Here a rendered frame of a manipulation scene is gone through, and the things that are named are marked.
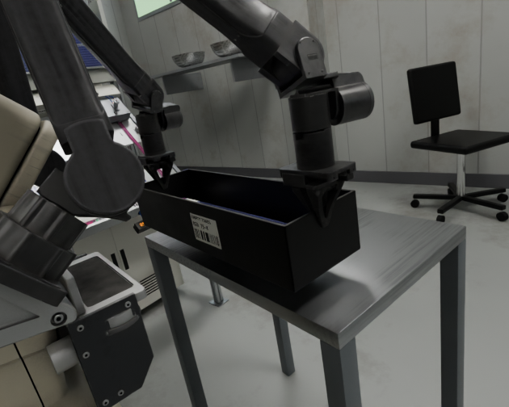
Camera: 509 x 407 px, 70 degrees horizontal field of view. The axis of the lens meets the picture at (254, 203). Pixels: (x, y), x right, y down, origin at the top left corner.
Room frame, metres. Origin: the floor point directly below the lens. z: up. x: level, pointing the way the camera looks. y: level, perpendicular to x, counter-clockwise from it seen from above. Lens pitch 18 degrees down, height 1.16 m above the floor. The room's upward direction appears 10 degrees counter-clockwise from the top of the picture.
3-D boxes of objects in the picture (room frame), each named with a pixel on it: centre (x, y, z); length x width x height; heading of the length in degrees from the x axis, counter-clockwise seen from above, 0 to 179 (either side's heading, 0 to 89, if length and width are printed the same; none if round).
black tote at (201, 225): (0.77, 0.07, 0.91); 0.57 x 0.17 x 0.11; 37
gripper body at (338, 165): (0.54, -0.10, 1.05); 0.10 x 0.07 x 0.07; 37
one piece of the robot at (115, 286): (0.57, 0.33, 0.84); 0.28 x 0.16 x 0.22; 37
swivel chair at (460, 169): (2.59, -1.55, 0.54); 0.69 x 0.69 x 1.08
